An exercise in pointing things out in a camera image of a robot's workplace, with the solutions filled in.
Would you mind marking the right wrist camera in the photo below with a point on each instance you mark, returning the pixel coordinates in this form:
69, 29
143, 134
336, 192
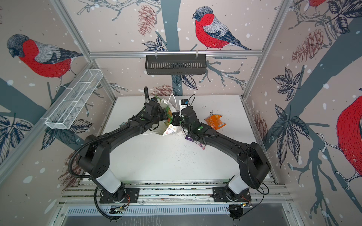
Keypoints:
183, 103

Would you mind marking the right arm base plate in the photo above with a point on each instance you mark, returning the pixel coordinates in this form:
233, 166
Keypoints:
224, 194

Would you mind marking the purple snack packet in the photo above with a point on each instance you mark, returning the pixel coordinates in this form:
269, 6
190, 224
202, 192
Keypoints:
196, 142

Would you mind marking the white printed paper bag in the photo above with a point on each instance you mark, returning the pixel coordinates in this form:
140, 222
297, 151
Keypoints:
162, 128

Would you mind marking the horizontal aluminium frame bar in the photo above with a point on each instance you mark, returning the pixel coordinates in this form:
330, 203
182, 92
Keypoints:
141, 54

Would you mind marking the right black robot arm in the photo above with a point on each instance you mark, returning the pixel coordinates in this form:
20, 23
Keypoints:
253, 163

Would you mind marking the white mesh wall shelf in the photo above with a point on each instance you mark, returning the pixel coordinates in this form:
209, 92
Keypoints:
76, 97

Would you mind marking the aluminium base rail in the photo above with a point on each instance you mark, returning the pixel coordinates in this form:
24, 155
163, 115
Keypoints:
178, 193

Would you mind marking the orange chips packet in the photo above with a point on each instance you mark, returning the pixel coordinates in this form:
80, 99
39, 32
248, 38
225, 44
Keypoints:
215, 122

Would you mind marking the black hanging wire basket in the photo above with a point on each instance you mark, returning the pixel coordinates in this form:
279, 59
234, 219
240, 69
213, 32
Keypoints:
175, 64

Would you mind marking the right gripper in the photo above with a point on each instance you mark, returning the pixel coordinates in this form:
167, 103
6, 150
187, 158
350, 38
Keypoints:
177, 118

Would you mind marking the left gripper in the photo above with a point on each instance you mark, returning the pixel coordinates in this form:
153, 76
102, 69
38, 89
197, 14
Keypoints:
163, 111

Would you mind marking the green corn snack packet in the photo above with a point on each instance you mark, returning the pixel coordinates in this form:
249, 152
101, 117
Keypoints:
169, 115

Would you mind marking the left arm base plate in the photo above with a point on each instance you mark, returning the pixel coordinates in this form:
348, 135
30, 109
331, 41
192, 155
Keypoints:
124, 195

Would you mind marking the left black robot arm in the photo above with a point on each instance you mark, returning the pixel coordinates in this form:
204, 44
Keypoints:
94, 158

